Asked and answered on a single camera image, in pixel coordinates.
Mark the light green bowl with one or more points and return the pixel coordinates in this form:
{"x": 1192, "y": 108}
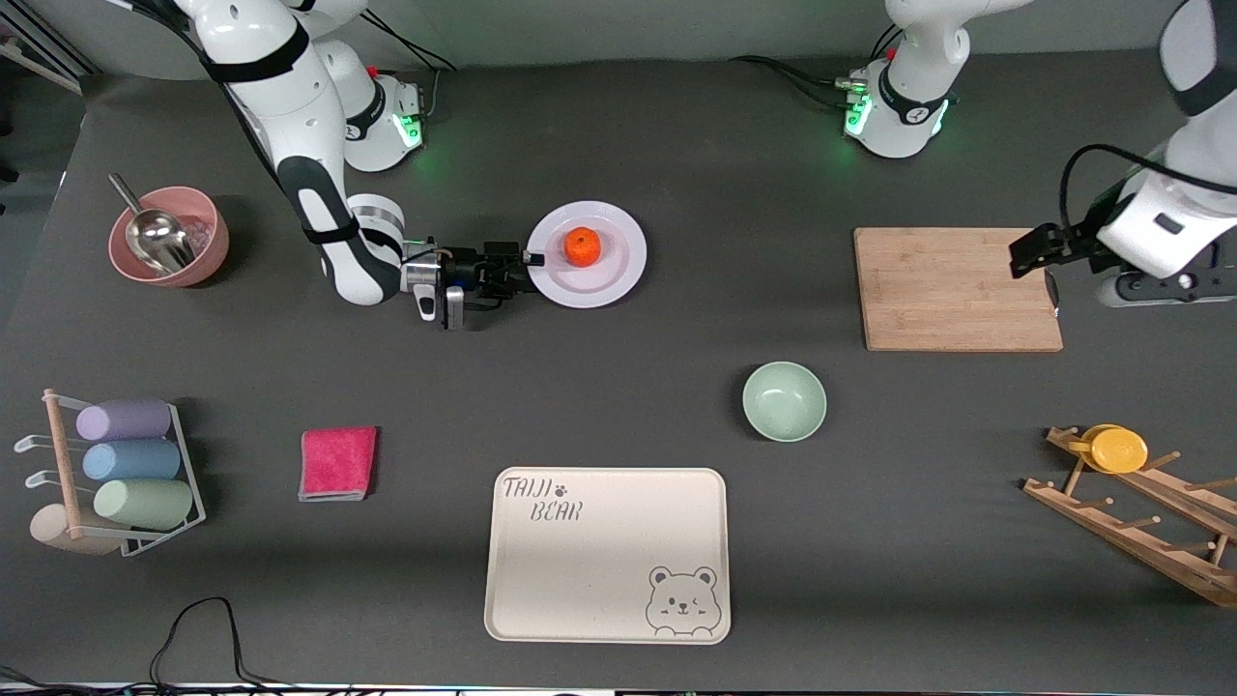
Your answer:
{"x": 784, "y": 401}

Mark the pink folded cloth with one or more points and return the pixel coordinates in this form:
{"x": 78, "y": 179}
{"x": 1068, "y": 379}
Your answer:
{"x": 337, "y": 463}

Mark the purple cup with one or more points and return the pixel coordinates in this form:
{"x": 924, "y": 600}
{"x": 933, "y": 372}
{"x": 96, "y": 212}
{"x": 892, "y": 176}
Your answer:
{"x": 124, "y": 420}

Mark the wooden peg drying rack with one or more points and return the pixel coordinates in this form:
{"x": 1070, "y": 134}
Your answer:
{"x": 1140, "y": 546}

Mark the orange fruit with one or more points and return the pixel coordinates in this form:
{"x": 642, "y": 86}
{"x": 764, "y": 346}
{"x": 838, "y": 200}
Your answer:
{"x": 582, "y": 246}

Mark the green cup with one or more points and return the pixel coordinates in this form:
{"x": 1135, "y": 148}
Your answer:
{"x": 143, "y": 504}

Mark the wooden rack rod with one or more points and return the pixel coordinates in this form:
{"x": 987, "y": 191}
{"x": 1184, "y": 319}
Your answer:
{"x": 64, "y": 464}

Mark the beige cup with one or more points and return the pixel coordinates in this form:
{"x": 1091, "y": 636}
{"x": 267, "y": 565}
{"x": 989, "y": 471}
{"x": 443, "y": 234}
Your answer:
{"x": 48, "y": 530}

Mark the yellow cup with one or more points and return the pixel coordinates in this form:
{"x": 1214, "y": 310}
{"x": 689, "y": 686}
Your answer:
{"x": 1119, "y": 450}

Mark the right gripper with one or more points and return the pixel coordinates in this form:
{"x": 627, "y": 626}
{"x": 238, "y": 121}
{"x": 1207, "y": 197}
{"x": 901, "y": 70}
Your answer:
{"x": 468, "y": 266}

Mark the blue cup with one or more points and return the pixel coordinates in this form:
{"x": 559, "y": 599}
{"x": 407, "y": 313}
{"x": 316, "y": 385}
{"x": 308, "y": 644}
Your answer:
{"x": 131, "y": 460}

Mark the metal scoop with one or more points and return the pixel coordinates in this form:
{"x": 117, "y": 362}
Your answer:
{"x": 159, "y": 240}

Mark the pink bowl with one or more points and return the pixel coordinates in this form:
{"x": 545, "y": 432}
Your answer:
{"x": 208, "y": 246}

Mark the grey metal rail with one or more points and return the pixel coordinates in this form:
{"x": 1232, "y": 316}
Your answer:
{"x": 39, "y": 56}

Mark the cream bear print tray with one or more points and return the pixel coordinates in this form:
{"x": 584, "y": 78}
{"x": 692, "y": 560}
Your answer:
{"x": 580, "y": 570}

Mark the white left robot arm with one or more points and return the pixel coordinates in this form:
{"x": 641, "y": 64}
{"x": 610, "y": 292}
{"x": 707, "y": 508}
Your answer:
{"x": 913, "y": 97}

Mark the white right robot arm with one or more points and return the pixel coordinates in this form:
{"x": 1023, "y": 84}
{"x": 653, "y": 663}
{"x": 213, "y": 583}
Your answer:
{"x": 290, "y": 126}

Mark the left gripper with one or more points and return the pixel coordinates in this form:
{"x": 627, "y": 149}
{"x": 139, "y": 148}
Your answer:
{"x": 1075, "y": 238}

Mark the white round plate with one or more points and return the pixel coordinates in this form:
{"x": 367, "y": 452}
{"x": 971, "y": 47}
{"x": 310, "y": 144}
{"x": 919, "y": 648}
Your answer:
{"x": 609, "y": 280}

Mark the wooden cutting board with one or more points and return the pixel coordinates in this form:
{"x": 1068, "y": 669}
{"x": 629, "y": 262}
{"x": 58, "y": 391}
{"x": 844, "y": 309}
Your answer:
{"x": 947, "y": 290}

